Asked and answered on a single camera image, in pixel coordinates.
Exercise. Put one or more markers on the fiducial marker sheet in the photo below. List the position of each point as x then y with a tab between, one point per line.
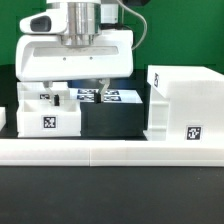
111	95

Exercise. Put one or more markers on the white border rail frame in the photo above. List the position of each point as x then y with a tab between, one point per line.
41	152

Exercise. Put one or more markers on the white drawer cabinet housing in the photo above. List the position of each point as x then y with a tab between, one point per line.
186	104

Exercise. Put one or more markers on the black base mat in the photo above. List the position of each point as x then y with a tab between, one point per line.
98	120

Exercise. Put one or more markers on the small white block left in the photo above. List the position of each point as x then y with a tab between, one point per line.
2	117

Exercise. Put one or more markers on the white drawer box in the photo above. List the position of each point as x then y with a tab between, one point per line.
39	118
35	92

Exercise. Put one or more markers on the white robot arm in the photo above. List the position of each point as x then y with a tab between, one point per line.
109	14

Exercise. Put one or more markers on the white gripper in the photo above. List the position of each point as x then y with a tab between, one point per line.
67	43

